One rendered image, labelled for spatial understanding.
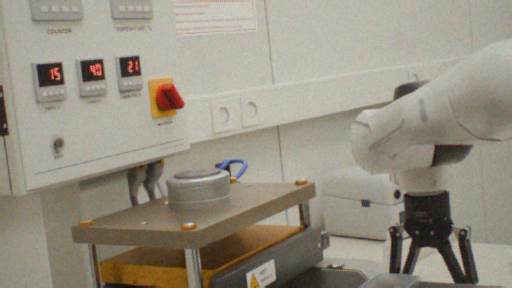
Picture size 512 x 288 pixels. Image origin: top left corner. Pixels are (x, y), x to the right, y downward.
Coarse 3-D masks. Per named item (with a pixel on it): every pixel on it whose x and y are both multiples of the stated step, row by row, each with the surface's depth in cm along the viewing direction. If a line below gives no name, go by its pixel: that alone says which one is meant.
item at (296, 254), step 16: (288, 240) 96; (304, 240) 98; (320, 240) 101; (256, 256) 90; (272, 256) 91; (288, 256) 94; (304, 256) 98; (320, 256) 101; (224, 272) 84; (240, 272) 85; (256, 272) 88; (272, 272) 91; (288, 272) 94
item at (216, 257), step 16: (224, 240) 98; (240, 240) 97; (256, 240) 96; (272, 240) 95; (128, 256) 95; (144, 256) 94; (160, 256) 93; (176, 256) 92; (208, 256) 90; (224, 256) 90; (240, 256) 89; (112, 272) 92; (128, 272) 91; (144, 272) 90; (160, 272) 88; (176, 272) 87; (208, 272) 85
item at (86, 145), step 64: (0, 0) 87; (64, 0) 95; (128, 0) 105; (0, 64) 88; (64, 64) 95; (128, 64) 105; (0, 128) 90; (64, 128) 95; (128, 128) 105; (0, 192) 92; (64, 192) 102; (128, 192) 109; (64, 256) 104
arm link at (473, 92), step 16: (496, 48) 85; (464, 64) 90; (480, 64) 85; (496, 64) 84; (464, 80) 88; (480, 80) 85; (496, 80) 83; (448, 96) 93; (464, 96) 88; (480, 96) 85; (496, 96) 83; (464, 112) 90; (480, 112) 87; (496, 112) 85; (480, 128) 90; (496, 128) 88
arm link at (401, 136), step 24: (408, 96) 100; (432, 96) 97; (360, 120) 116; (384, 120) 106; (408, 120) 99; (432, 120) 97; (456, 120) 93; (360, 144) 115; (384, 144) 108; (408, 144) 104; (432, 144) 101; (456, 144) 98; (480, 144) 96; (384, 168) 116; (408, 168) 117
